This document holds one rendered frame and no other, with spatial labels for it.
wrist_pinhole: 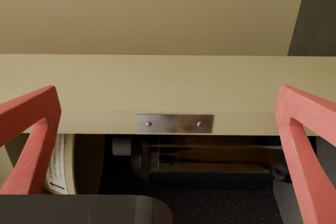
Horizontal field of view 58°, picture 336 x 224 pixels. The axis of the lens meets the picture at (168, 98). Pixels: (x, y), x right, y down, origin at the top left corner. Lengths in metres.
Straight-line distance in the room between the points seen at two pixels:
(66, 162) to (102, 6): 0.41
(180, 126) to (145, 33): 0.45
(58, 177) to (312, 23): 0.51
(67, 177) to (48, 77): 0.12
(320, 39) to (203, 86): 0.34
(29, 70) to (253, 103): 0.24
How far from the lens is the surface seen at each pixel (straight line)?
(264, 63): 0.37
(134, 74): 0.33
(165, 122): 0.28
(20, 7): 0.76
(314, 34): 0.63
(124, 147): 0.43
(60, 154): 0.38
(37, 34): 0.77
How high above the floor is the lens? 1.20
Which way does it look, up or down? level
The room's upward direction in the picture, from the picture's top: 89 degrees counter-clockwise
